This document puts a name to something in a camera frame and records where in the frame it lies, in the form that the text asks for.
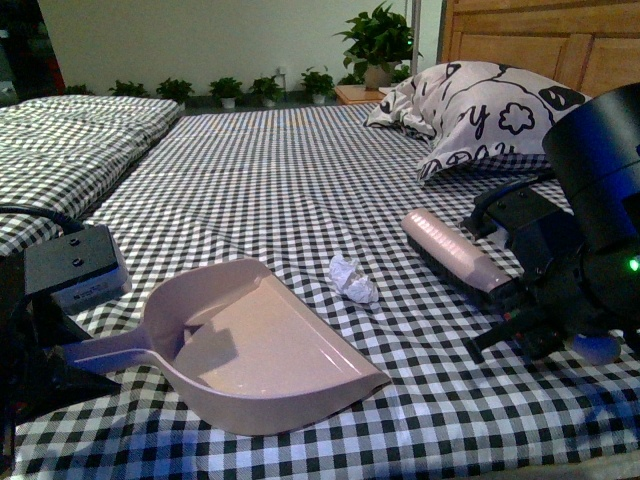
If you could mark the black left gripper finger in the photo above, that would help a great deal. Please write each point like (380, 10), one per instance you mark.
(72, 383)

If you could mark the white floor lamp stand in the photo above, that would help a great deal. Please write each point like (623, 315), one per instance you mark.
(415, 18)

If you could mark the small wooden side table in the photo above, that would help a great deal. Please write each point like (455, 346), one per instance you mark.
(356, 94)

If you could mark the small potted plant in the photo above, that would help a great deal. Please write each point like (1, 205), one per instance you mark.
(319, 85)
(129, 88)
(175, 89)
(268, 90)
(227, 90)
(79, 89)

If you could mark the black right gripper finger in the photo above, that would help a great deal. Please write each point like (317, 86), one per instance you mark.
(513, 323)

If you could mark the wooden headboard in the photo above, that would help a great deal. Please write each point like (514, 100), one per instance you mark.
(589, 46)

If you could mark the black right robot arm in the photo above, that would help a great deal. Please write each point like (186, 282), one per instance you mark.
(594, 154)

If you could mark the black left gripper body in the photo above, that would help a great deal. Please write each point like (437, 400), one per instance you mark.
(42, 288)

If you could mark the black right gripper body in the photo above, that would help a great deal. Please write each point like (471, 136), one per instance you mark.
(580, 294)

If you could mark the crumpled white paper ball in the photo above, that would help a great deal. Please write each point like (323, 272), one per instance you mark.
(350, 280)

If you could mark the pink hand brush black bristles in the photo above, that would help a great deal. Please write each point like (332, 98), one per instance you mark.
(456, 259)

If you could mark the folded checkered quilt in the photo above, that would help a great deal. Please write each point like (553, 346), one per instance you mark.
(64, 152)

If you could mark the black white checkered bed sheet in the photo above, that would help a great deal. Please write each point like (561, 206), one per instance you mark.
(293, 188)

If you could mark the large potted green plant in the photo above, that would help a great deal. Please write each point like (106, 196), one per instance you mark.
(380, 40)

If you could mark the white pillow black cartoon print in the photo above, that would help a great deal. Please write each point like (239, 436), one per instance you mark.
(477, 114)

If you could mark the pink plastic dustpan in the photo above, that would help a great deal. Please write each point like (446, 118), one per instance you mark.
(241, 350)

